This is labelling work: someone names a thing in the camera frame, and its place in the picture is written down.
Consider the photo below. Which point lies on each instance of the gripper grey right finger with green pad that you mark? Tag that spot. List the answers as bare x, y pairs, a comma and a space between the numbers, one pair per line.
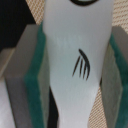
115, 80

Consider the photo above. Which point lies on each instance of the gripper grey left finger with green pad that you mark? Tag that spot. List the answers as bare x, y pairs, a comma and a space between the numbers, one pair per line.
26, 79

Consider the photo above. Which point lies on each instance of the white toy fish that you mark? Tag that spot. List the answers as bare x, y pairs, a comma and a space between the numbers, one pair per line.
77, 34

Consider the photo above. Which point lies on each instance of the woven beige placemat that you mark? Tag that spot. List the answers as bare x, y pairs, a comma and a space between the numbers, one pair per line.
120, 18

